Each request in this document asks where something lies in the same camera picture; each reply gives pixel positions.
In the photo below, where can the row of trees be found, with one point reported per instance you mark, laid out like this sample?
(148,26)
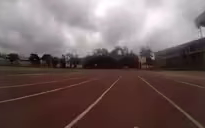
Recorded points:
(103,60)

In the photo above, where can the small pale building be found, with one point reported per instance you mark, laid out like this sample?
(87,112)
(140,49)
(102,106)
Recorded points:
(143,62)

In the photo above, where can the red running track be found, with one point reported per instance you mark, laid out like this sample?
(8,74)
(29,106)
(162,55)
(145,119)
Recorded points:
(123,103)

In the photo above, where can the grandstand building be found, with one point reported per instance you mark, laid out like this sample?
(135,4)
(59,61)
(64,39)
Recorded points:
(190,55)

